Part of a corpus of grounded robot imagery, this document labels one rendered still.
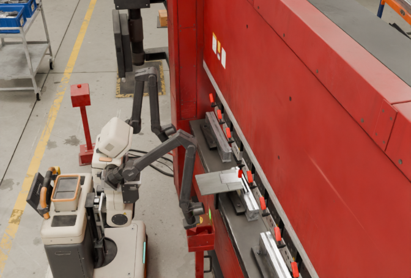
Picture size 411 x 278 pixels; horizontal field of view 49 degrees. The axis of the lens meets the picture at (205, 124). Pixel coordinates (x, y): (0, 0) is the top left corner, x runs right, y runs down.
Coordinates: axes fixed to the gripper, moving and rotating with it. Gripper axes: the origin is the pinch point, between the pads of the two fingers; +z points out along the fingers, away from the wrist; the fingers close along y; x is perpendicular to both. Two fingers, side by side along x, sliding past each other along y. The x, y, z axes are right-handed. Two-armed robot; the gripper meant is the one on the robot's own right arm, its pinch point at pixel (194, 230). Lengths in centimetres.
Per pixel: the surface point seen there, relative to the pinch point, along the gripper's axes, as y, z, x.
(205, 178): 14.3, -17.0, 23.7
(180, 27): 23, -83, 104
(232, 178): 30.4, -13.0, 21.5
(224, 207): 20.5, -2.4, 9.5
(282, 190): 51, -59, -42
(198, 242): 0.0, 6.2, -4.7
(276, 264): 41, -7, -43
